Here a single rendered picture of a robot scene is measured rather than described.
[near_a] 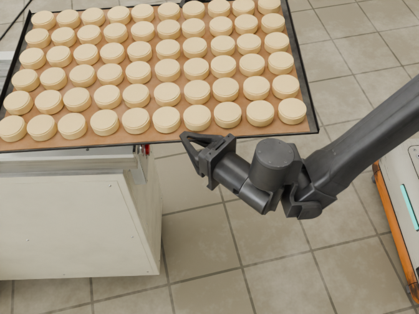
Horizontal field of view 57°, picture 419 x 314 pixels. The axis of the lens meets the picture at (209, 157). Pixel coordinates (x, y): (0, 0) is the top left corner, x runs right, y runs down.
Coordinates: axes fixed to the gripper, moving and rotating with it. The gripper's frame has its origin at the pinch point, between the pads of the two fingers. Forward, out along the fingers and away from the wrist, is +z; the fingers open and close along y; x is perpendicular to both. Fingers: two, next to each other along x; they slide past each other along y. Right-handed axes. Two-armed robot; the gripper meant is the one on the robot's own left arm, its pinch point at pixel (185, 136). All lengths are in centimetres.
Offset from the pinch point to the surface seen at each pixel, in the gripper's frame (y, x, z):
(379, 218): 102, 73, -36
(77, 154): 9.4, -13.2, 18.9
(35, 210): 31, -26, 31
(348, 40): 101, 164, 34
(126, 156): 10.4, -6.6, 11.7
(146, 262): 75, -11, 16
